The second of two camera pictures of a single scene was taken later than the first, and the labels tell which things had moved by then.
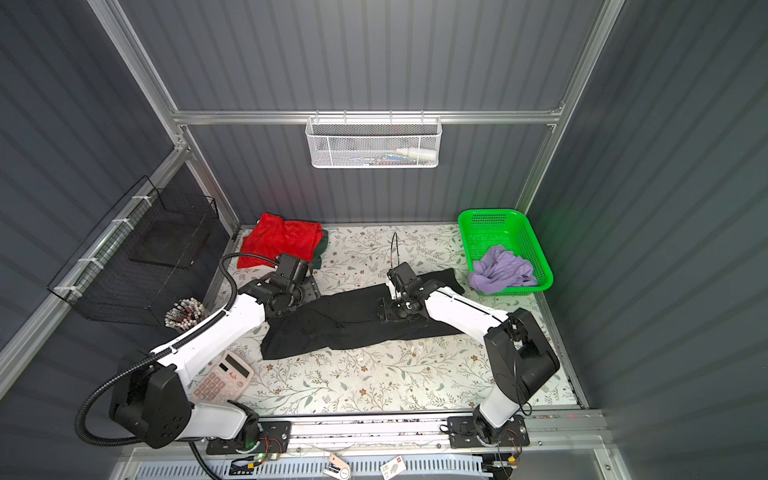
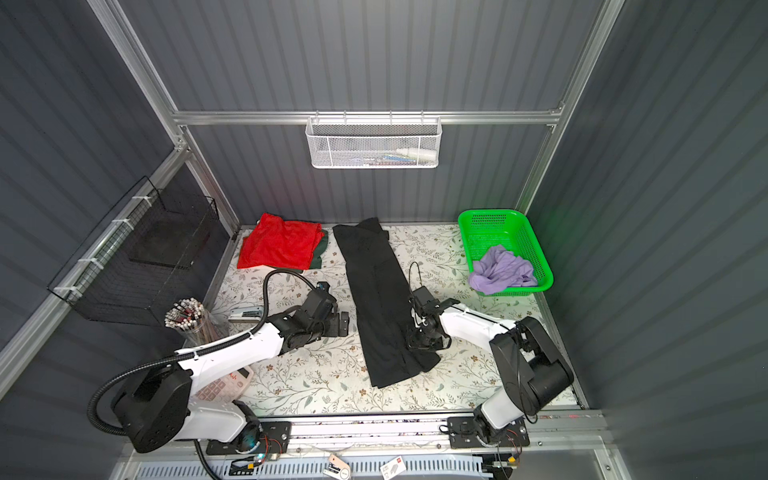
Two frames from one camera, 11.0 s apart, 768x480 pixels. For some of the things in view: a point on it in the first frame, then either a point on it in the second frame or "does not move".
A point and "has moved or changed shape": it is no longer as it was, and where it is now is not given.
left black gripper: (306, 288) -> (334, 322)
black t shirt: (349, 318) has moved or changed shape
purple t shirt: (499, 269) does not move
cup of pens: (185, 314) does not move
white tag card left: (337, 467) does not move
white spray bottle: (418, 154) does not move
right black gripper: (385, 309) -> (414, 344)
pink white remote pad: (226, 381) does not move
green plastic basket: (483, 229) does not move
